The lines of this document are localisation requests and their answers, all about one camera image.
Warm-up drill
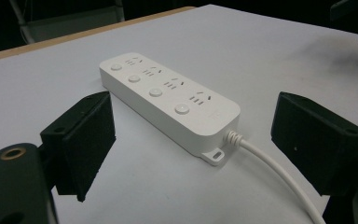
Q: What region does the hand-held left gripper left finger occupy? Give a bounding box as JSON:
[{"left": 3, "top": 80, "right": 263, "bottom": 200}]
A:
[{"left": 39, "top": 91, "right": 117, "bottom": 203}]

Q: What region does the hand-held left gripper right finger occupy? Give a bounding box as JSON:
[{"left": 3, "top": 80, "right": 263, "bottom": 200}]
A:
[{"left": 270, "top": 91, "right": 358, "bottom": 197}]

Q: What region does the white power strip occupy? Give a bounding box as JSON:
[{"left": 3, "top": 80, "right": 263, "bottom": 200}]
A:
[{"left": 99, "top": 51, "right": 241, "bottom": 167}]

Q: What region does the grey metal stand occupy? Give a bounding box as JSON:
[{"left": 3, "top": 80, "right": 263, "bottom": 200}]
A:
[{"left": 8, "top": 0, "right": 126, "bottom": 45}]

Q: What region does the white power strip cable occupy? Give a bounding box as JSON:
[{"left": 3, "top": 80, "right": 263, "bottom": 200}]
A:
[{"left": 226, "top": 130, "right": 326, "bottom": 224}]

